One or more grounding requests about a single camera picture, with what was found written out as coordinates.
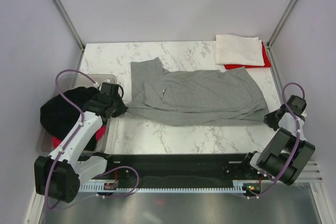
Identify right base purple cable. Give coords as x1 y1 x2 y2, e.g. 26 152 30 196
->
243 176 274 200

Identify aluminium frame post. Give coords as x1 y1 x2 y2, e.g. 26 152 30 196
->
266 0 299 49
52 0 85 52

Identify white folded t shirt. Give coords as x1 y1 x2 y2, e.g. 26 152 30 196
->
214 34 264 66

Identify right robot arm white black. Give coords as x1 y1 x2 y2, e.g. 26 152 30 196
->
240 95 316 185

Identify left aluminium frame post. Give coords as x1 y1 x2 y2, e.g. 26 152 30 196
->
52 0 85 52

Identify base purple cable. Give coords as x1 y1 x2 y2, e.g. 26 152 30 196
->
96 165 140 200
243 176 274 200

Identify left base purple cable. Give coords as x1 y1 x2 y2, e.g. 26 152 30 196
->
96 165 140 200

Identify red folded t shirt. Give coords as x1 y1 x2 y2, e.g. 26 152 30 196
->
224 42 271 70

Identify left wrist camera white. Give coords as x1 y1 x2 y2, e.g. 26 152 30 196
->
94 79 111 89

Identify magenta t shirt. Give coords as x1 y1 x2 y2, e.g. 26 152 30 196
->
52 125 106 151

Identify white slotted cable duct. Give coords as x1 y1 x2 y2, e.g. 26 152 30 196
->
79 180 246 194

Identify grey t shirt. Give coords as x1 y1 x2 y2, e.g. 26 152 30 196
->
128 58 269 126

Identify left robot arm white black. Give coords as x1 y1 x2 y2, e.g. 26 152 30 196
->
34 82 127 203

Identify right aluminium frame post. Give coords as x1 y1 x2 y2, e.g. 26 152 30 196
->
266 0 299 49

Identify black t shirt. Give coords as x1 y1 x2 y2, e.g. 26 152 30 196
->
40 87 99 148

